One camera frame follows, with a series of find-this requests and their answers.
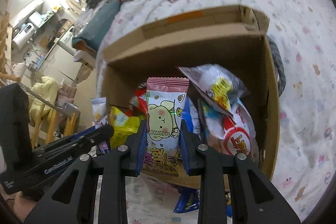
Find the yellow triangular snack bag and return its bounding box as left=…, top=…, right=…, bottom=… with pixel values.
left=108, top=106, right=146, bottom=149

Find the pink bear snack packet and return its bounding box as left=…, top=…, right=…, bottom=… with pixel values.
left=143, top=77, right=189, bottom=177

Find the blue chip bag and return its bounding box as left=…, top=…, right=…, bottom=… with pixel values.
left=174, top=186, right=233, bottom=218

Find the white red snack bag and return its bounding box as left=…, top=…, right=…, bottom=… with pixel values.
left=199, top=100, right=259, bottom=162

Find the blue white snack bag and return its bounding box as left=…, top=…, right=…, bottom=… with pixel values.
left=182, top=97, right=201, bottom=139

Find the white PanPan snack bag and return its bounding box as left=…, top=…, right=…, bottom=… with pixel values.
left=178, top=64, right=248, bottom=117

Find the left hand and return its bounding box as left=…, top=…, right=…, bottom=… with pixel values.
left=13, top=192, right=37, bottom=222

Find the yellow cloth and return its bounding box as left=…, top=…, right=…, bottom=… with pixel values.
left=29, top=76, right=58, bottom=123

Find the white kitchen cabinet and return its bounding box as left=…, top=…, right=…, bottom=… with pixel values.
left=38, top=45, right=81, bottom=86

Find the teal cushion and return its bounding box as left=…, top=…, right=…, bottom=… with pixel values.
left=72, top=0, right=121, bottom=55

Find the brown cardboard box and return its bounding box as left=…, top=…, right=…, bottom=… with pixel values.
left=98, top=5, right=280, bottom=178

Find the white water heater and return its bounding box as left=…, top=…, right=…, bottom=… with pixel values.
left=12, top=23, right=36, bottom=51

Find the dark striped cloth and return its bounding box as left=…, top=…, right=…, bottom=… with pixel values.
left=267, top=36, right=286, bottom=97

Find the floral white bed quilt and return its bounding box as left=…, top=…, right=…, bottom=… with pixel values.
left=96, top=0, right=335, bottom=221

